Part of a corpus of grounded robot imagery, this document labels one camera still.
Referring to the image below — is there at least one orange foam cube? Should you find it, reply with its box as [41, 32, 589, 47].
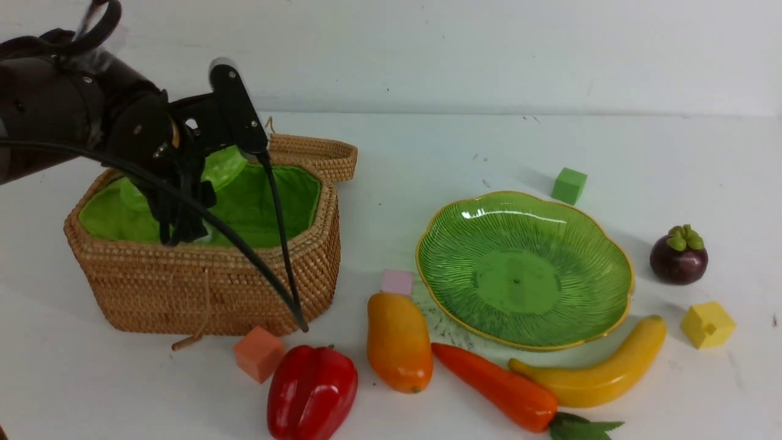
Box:
[233, 326, 286, 384]

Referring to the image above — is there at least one pink foam cube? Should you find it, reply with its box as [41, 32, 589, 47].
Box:
[380, 268, 414, 297]

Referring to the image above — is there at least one red bell pepper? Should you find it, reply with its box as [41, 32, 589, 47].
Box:
[266, 345, 359, 439]

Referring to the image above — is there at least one yellow foam cube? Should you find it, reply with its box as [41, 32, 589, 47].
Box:
[681, 301, 737, 349]

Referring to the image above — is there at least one woven wicker basket lid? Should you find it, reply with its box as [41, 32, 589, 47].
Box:
[265, 117, 358, 183]

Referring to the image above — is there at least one woven wicker basket green lining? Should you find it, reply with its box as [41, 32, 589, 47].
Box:
[64, 151, 342, 351]

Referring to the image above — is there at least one green leaf-shaped glass plate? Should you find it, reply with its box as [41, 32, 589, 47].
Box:
[414, 191, 636, 353]

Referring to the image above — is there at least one yellow banana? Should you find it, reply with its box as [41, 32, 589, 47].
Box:
[508, 315, 667, 408]

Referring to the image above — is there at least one green chayote squash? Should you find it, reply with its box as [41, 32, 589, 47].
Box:
[101, 147, 258, 243]

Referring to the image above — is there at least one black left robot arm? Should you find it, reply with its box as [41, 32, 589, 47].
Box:
[1, 29, 217, 208]

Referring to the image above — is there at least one orange yellow mango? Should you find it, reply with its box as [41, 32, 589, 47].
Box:
[366, 292, 434, 394]

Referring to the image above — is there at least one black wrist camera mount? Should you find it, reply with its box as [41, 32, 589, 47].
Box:
[169, 57, 270, 163]

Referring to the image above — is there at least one purple mangosteen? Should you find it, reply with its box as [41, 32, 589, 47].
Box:
[649, 224, 709, 286]

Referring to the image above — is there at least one green foam cube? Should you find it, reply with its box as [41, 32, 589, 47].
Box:
[550, 167, 588, 205]

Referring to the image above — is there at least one black camera cable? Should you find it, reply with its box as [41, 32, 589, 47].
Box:
[0, 0, 310, 334]

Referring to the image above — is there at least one orange carrot with green leaves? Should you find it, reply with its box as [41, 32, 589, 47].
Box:
[432, 343, 624, 439]

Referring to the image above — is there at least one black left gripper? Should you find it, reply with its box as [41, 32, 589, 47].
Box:
[104, 90, 218, 248]

